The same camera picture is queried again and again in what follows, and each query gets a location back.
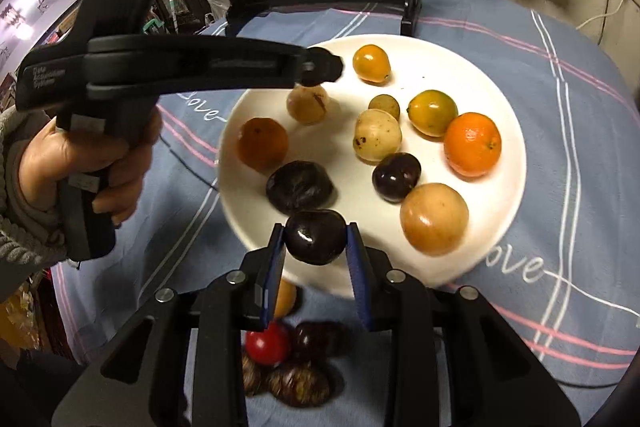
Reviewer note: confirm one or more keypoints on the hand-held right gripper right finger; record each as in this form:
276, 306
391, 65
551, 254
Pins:
357, 277

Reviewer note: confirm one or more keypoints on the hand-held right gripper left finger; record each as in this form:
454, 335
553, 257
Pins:
274, 272

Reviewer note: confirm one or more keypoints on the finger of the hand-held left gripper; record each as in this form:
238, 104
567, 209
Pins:
225, 67

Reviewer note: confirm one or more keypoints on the dark purple round fruit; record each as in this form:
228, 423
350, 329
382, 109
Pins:
396, 177
320, 339
315, 237

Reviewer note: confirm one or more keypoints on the red round fruit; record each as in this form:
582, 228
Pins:
267, 344

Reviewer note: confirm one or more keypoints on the white plate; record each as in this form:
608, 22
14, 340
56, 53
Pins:
352, 189

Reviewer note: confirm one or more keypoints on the dark wrinkled passion fruit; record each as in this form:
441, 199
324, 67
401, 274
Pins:
299, 186

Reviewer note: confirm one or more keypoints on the small tan round fruit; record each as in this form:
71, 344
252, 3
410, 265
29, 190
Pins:
307, 104

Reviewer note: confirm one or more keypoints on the brown orange round fruit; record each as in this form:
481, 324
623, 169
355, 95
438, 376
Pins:
262, 150

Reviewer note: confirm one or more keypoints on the large glossy tan fruit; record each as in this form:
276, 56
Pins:
434, 218

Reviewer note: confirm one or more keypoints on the patterned dark water chestnut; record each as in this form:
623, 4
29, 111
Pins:
300, 384

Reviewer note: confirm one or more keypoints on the pale spotted round fruit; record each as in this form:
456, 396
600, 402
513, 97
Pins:
377, 134

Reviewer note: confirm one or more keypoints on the yellow orange oval fruit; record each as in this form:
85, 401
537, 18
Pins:
371, 63

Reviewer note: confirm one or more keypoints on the small olive round fruit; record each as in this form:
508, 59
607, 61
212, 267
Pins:
385, 106

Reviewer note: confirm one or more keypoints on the orange tangerine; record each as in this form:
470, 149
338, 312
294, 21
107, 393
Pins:
472, 144

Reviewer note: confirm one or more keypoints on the yellow green citrus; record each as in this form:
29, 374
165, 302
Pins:
432, 112

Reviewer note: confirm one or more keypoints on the person's left hand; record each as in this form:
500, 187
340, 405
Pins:
75, 159

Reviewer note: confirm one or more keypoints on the clear plastic bag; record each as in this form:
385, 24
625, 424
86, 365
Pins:
216, 4

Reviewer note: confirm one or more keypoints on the blue striped tablecloth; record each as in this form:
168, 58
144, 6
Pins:
575, 157

